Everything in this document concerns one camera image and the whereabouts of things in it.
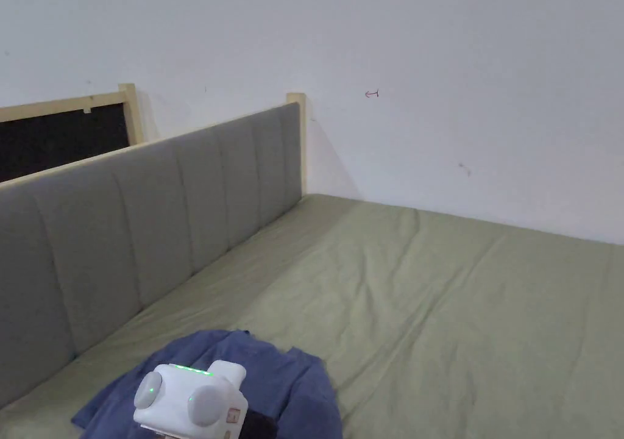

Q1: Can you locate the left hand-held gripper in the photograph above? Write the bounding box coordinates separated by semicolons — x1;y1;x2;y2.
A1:
133;359;250;439

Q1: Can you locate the dark blue shirt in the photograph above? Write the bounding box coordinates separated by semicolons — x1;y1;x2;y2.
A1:
71;329;344;439

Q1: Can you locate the grey padded headboard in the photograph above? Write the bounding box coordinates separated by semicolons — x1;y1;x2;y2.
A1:
0;93;308;412

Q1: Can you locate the bed with pale green sheet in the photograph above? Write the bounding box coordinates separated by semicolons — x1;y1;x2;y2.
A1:
0;193;624;439

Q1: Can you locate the wooden frame with black panel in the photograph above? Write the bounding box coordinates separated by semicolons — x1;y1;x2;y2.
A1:
0;84;143;184

